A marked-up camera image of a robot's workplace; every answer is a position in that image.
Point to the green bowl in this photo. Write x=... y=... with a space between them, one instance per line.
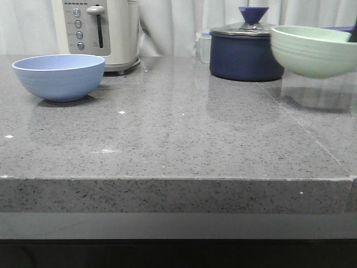
x=313 y=52

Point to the glass lid with blue knob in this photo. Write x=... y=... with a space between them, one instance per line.
x=250 y=27

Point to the white curtain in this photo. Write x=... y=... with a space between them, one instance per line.
x=167 y=27

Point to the clear plastic container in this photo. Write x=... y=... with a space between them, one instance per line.
x=203 y=41

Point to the cream toaster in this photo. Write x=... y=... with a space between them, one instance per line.
x=105 y=28

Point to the dark blue saucepan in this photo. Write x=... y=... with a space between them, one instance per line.
x=242 y=58

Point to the blue bowl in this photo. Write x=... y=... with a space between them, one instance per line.
x=60 y=77

